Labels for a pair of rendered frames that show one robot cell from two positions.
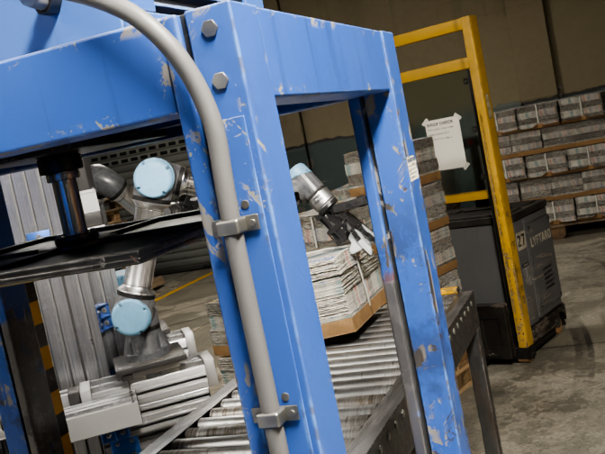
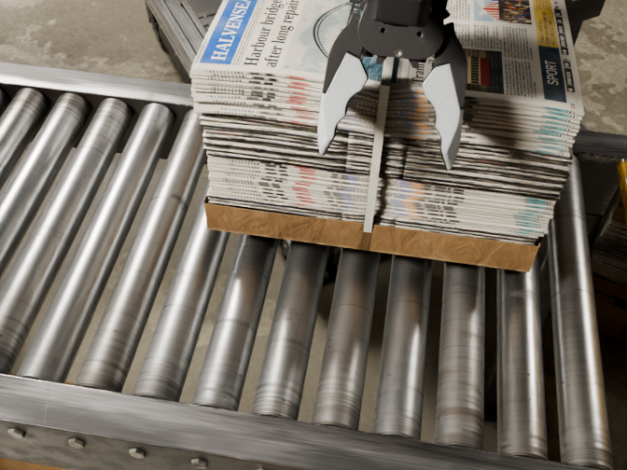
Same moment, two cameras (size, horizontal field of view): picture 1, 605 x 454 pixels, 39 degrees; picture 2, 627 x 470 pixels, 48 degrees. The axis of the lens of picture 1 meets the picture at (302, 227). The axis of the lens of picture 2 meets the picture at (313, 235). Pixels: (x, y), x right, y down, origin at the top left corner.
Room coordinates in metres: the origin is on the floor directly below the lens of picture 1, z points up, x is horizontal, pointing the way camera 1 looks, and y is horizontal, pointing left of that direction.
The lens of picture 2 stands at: (2.42, -0.63, 1.48)
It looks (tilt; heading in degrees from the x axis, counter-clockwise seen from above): 51 degrees down; 77
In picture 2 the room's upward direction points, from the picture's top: 1 degrees clockwise
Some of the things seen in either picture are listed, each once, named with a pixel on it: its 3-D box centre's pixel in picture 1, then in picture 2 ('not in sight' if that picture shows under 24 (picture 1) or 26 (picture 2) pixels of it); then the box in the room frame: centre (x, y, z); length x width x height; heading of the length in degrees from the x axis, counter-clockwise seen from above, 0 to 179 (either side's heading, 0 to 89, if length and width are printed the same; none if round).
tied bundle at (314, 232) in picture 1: (333, 235); not in sight; (3.90, -0.13, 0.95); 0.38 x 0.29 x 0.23; 52
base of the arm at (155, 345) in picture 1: (145, 340); not in sight; (2.74, 0.57, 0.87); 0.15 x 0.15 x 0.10
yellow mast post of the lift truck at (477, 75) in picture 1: (494, 184); not in sight; (4.50, -1.03, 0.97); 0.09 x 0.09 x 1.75; 51
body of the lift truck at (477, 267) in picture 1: (486, 276); not in sight; (5.00, -1.01, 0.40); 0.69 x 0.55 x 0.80; 51
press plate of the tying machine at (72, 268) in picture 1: (79, 250); not in sight; (1.34, 0.35, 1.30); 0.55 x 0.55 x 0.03; 69
